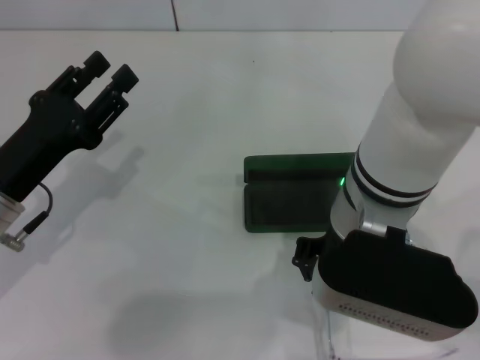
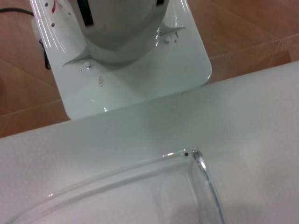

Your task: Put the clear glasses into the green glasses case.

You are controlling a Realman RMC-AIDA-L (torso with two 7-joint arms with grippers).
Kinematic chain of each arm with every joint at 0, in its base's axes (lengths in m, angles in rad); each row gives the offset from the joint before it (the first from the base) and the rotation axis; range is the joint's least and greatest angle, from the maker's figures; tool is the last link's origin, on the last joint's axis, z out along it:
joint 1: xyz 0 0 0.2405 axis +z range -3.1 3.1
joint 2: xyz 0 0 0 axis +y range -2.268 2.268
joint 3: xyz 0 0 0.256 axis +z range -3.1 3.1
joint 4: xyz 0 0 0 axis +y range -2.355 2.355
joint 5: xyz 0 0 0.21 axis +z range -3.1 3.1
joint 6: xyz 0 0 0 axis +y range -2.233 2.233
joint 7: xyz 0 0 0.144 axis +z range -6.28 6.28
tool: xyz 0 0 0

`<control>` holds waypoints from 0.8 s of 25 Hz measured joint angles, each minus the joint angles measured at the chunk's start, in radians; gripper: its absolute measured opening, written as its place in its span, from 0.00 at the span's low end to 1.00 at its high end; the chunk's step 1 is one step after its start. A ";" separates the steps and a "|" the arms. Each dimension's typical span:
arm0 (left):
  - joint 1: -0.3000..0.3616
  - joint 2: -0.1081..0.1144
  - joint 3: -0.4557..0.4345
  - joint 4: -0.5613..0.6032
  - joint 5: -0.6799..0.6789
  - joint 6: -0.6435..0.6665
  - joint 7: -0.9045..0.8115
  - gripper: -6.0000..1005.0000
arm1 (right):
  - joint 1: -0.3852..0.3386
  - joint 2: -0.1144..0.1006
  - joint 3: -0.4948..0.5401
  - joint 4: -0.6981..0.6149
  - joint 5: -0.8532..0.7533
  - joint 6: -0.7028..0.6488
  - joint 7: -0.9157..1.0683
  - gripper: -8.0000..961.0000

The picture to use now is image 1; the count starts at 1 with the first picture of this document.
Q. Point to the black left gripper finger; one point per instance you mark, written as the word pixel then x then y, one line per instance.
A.
pixel 125 77
pixel 96 63

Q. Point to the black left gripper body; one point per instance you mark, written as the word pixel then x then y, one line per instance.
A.
pixel 45 131

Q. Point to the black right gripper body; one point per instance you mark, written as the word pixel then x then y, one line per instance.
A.
pixel 393 270

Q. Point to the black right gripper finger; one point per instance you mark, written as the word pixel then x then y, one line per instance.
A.
pixel 305 255

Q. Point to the green glasses case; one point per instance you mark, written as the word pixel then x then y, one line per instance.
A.
pixel 285 210

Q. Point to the clear white glasses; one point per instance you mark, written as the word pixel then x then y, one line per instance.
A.
pixel 327 330

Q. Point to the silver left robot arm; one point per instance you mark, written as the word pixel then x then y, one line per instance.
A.
pixel 7 210

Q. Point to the silver knurled connector plug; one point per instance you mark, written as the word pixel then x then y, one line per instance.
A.
pixel 375 228
pixel 13 243

